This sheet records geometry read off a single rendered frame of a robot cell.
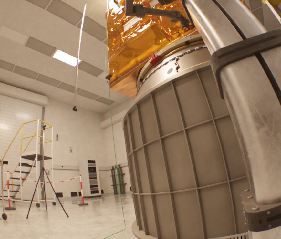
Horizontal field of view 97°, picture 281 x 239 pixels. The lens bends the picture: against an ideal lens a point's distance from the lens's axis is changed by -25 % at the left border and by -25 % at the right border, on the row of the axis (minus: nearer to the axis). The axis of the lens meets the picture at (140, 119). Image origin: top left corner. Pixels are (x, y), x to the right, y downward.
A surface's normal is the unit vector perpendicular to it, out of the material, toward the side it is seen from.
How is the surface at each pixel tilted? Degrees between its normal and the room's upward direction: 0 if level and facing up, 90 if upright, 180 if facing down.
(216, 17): 90
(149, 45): 88
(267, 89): 90
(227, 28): 90
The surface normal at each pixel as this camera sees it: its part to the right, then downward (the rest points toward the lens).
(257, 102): -0.51, -0.25
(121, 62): -0.68, -0.02
